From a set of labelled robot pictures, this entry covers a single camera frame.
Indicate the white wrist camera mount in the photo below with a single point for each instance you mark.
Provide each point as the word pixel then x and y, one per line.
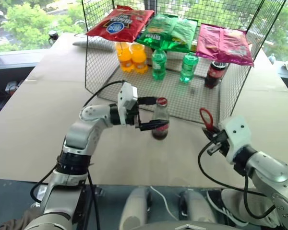
pixel 127 94
pixel 237 134

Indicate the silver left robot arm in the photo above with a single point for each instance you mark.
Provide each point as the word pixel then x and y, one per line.
pixel 81 134

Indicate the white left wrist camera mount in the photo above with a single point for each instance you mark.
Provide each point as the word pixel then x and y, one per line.
pixel 127 94

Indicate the black round device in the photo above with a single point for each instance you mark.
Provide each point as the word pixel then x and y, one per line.
pixel 53 36

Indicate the pink chip bag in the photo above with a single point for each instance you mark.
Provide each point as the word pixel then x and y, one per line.
pixel 208 40
pixel 237 48

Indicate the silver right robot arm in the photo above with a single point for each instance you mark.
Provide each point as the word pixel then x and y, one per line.
pixel 268 170

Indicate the silver robot thigh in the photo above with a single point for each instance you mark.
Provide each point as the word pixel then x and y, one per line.
pixel 199 210
pixel 134 208

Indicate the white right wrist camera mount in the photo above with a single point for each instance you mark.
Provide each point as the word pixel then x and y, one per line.
pixel 237 134

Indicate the red chip bag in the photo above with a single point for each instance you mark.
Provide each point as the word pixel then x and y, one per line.
pixel 120 25

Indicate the green chip bag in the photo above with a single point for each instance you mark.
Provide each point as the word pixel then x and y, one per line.
pixel 184 33
pixel 156 31

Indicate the orange soda plastic bottle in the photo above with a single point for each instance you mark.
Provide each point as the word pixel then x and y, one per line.
pixel 124 58
pixel 139 60

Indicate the silver robot torso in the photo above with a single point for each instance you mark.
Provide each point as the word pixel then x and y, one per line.
pixel 187 226

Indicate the green soda plastic bottle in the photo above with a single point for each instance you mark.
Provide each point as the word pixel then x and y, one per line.
pixel 188 68
pixel 159 65

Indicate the brown cardboard table cover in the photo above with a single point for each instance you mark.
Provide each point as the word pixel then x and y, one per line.
pixel 38 119

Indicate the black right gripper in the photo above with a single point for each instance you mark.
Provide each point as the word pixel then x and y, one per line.
pixel 222 141

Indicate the glass cola bottle red cap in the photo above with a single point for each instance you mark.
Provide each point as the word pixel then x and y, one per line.
pixel 160 112

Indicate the dark cola plastic bottle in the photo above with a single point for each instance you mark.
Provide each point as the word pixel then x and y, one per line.
pixel 214 75

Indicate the red bottle opener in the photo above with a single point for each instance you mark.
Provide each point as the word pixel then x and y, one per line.
pixel 207 121

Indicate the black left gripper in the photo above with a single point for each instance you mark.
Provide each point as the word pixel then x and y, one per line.
pixel 134 115

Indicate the grey metal bracket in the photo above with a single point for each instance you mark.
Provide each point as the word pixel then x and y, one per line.
pixel 13 86

